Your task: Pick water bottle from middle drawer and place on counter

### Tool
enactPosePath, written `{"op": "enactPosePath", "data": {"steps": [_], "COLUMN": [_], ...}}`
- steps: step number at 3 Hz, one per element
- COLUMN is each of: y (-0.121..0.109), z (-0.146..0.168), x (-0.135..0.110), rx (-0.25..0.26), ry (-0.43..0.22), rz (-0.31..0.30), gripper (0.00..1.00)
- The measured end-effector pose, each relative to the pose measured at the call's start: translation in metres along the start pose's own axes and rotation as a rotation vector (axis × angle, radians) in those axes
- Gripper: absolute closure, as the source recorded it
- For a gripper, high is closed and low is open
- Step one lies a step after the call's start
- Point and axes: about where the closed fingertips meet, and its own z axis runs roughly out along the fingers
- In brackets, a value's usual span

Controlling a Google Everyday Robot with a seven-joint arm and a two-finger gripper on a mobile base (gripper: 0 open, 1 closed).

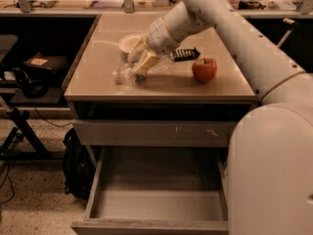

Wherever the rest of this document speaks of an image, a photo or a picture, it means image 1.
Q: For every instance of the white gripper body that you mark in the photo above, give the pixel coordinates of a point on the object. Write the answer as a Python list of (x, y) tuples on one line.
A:
[(157, 38)]

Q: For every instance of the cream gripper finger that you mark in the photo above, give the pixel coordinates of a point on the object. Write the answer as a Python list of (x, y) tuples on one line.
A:
[(147, 61), (137, 50)]

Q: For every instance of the clear plastic water bottle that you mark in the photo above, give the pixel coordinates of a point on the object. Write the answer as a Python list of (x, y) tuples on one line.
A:
[(126, 75)]

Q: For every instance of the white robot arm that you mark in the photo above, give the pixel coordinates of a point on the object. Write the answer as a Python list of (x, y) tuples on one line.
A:
[(270, 158)]

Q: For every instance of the grey drawer cabinet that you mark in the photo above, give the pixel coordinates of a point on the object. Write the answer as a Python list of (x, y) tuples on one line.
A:
[(173, 94)]

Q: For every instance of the closed grey top drawer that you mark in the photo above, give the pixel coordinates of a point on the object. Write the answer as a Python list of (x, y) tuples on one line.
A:
[(154, 133)]

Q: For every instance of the open grey middle drawer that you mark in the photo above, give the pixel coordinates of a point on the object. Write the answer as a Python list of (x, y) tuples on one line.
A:
[(156, 191)]

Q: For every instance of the white bowl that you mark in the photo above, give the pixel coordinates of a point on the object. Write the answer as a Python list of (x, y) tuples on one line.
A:
[(126, 43)]

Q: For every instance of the black snack bar packet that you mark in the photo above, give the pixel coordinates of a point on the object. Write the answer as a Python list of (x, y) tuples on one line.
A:
[(181, 55)]

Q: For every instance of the red apple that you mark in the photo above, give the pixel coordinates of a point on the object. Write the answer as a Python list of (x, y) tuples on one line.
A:
[(204, 69)]

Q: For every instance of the black box with label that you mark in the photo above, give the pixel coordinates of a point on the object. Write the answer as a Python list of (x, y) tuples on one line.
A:
[(42, 66)]

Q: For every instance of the black headphones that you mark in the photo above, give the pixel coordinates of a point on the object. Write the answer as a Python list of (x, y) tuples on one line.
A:
[(30, 88)]

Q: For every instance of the black backpack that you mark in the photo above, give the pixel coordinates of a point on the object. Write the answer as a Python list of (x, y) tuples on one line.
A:
[(77, 167)]

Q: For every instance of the black metal stand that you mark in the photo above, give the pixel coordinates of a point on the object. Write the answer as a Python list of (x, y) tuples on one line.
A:
[(22, 130)]

